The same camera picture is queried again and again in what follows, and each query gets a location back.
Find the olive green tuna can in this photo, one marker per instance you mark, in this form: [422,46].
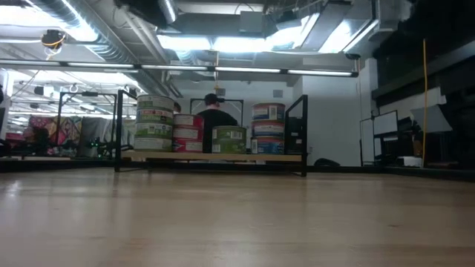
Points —
[230,132]
[230,147]

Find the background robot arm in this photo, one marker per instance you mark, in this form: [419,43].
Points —
[98,144]

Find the person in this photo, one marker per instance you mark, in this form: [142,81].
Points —
[217,118]

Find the long ceiling light bar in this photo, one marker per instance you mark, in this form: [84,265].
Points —
[178,67]

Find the black lump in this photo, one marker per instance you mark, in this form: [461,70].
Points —
[326,162]

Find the white upright panel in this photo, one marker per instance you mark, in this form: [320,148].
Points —
[367,142]

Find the grey hanging cloth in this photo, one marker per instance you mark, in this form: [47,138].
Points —
[94,130]

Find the white computer monitor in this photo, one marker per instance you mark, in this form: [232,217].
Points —
[386,122]

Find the small white object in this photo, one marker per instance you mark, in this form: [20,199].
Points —
[408,161]

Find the colourful patterned cloth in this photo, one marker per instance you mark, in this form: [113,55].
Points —
[48,130]

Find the grey slanted panel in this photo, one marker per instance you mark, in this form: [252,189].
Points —
[432,118]

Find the wooden shelf with black frame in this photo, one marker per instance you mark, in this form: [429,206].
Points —
[241,157]

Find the black metal table frame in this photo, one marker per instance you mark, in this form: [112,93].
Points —
[345,169]

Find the smooth silver air duct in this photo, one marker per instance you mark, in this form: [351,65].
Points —
[167,11]

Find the ribbed silver air duct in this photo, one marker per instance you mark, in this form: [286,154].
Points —
[111,48]

